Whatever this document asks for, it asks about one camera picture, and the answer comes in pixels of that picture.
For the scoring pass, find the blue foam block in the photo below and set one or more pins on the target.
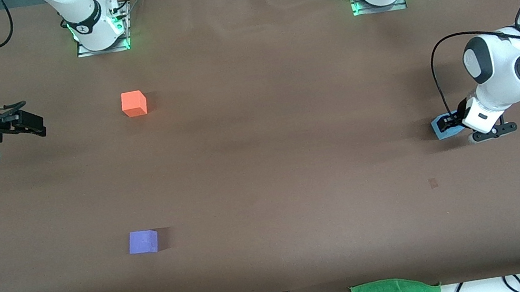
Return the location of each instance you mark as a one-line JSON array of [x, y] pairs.
[[436, 131]]

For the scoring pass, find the brown table cover sheet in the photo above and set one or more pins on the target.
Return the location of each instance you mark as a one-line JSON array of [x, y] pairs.
[[265, 177]]

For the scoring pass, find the purple foam block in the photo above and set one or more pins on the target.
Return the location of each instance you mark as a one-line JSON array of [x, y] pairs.
[[142, 242]]

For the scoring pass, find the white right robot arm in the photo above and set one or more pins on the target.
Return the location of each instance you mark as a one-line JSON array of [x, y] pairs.
[[87, 16]]

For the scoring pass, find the orange foam block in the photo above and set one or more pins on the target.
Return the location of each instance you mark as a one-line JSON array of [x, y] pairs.
[[133, 104]]

